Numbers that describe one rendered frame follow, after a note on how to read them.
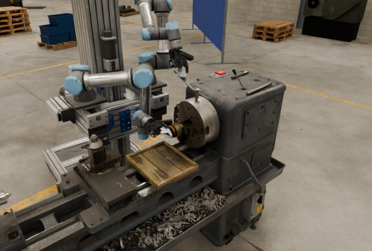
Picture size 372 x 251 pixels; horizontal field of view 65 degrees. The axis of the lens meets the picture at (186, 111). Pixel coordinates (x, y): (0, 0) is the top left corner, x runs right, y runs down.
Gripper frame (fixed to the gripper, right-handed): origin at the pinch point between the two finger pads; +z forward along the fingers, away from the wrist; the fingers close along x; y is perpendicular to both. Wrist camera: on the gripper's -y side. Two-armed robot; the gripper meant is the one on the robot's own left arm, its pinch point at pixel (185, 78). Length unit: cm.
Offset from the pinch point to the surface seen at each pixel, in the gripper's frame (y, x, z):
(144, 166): 38, -9, 45
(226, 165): -10, 11, 61
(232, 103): -12.0, 24.4, 19.2
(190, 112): 6.2, 6.2, 20.1
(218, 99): -11.3, 14.4, 16.2
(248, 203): -36, 0, 105
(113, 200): 69, 15, 46
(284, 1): -932, -517, -132
